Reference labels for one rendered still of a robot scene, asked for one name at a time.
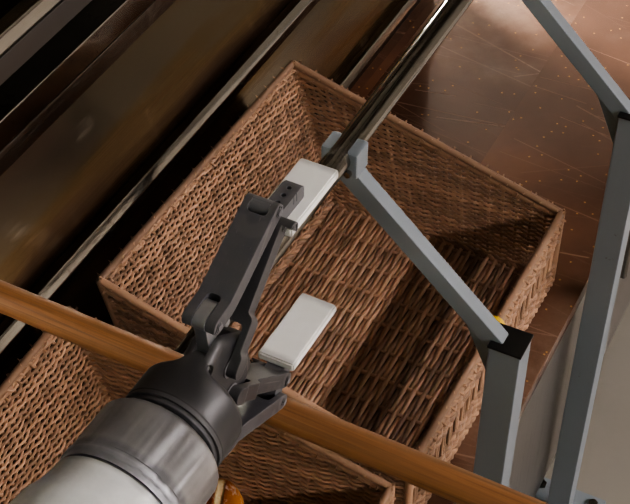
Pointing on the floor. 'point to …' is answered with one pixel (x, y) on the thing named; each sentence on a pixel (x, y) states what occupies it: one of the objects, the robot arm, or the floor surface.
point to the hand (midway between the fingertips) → (312, 246)
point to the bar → (497, 385)
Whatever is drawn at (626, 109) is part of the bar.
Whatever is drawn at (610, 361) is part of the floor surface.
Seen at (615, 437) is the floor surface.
